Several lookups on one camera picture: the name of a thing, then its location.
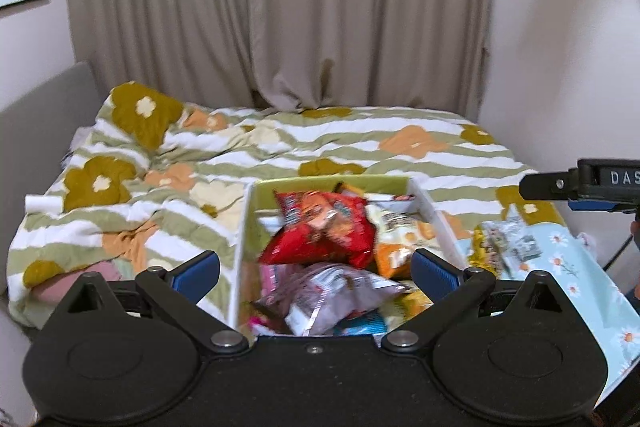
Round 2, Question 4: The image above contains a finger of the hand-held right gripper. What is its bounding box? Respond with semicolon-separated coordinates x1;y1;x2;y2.
567;199;618;212
519;167;581;204

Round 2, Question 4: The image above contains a red cartoon snack packet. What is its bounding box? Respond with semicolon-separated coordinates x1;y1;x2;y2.
257;189;376;270

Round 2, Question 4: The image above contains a light blue snack packet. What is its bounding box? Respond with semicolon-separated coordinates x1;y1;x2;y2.
340;309;388;337

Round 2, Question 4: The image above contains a green striped floral blanket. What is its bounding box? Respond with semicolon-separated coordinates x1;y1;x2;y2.
7;81;568;328

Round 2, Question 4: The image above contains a white paper roll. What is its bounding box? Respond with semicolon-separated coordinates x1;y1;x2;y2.
25;193;66;214

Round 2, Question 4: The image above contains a grey headboard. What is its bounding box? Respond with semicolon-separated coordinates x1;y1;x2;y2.
0;61;108;298

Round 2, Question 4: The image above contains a lilac silver snack packet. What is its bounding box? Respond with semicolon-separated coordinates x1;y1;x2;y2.
250;262;408;337

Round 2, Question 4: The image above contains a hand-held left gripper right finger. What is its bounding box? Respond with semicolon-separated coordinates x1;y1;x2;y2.
381;248;567;354

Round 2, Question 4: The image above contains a pink cloth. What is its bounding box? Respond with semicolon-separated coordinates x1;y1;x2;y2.
32;259;123;305

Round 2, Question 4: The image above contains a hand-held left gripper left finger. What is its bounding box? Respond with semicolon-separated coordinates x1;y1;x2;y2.
62;249;251;354

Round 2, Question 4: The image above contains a gold brown snack packet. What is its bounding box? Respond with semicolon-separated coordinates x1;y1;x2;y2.
470;224;501;269

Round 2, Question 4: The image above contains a white orange snack packet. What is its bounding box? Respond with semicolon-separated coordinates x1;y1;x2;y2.
367;204;441;280

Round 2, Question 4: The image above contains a grey newsprint snack packet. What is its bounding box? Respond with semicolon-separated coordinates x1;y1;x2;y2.
482;219;543;278

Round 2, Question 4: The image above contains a beige curtain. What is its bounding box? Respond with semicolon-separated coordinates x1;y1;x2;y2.
65;0;496;115

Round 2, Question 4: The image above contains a green cardboard box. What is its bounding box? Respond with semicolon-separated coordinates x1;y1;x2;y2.
230;175;468;338

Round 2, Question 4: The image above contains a light blue floral tablecloth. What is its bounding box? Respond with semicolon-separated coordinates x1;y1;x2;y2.
450;212;640;408

